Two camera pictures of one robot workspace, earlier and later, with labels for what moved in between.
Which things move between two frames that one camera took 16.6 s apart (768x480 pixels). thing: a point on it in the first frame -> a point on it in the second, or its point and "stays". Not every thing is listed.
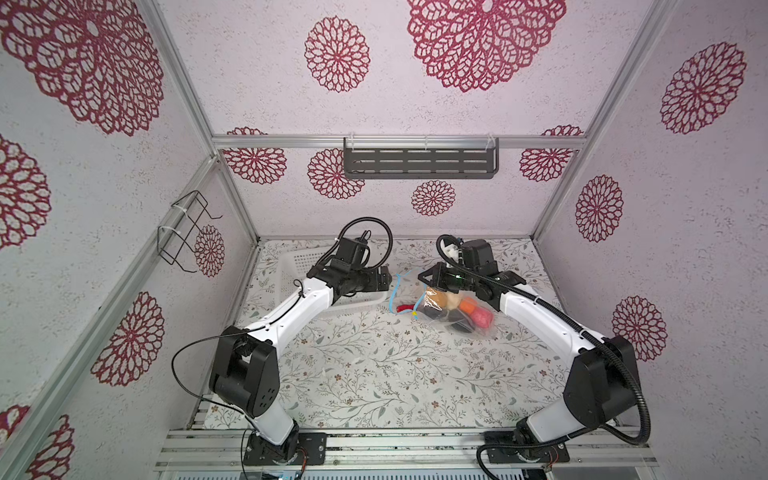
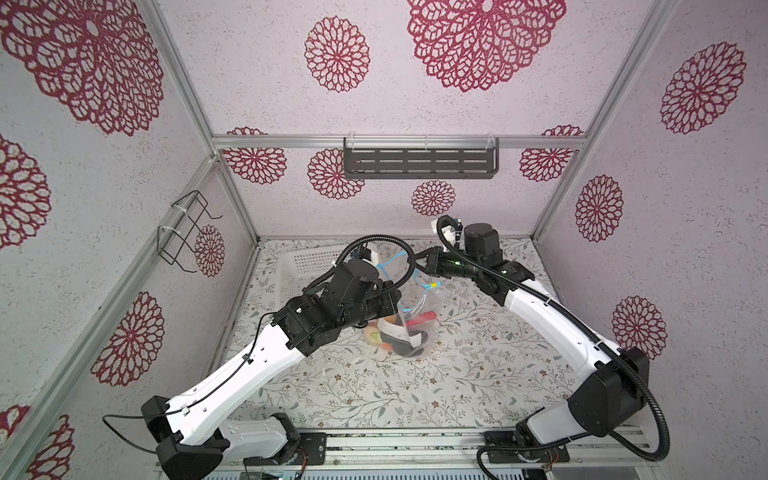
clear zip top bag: (458, 313) -> (412, 331)
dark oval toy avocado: (464, 326) -> (403, 347)
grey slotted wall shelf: (421, 158) stays
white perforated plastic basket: (295, 264) stays
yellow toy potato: (438, 297) -> (373, 336)
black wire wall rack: (188, 213) stays
